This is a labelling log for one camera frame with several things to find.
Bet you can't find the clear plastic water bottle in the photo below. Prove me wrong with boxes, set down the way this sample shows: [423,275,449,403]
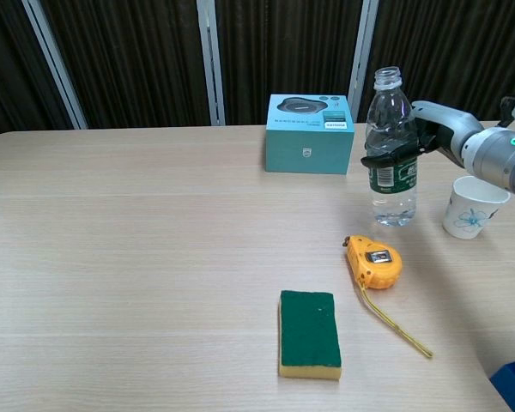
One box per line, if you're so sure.
[364,66,420,227]

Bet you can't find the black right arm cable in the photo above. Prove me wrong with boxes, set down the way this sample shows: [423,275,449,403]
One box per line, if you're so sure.
[497,95,515,128]

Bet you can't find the white flower-print paper cup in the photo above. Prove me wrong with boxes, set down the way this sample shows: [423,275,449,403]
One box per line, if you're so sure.
[442,175,512,240]

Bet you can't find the green yellow scrub sponge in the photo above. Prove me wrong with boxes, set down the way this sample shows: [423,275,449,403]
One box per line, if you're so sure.
[277,289,343,381]

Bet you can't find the orange tape measure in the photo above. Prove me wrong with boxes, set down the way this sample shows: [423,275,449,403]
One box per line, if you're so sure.
[341,233,434,360]

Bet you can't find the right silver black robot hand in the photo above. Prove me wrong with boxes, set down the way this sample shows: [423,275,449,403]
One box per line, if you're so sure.
[360,100,485,171]

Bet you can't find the teal speaker product box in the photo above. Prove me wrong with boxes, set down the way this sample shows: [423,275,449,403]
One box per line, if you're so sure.
[264,94,355,176]

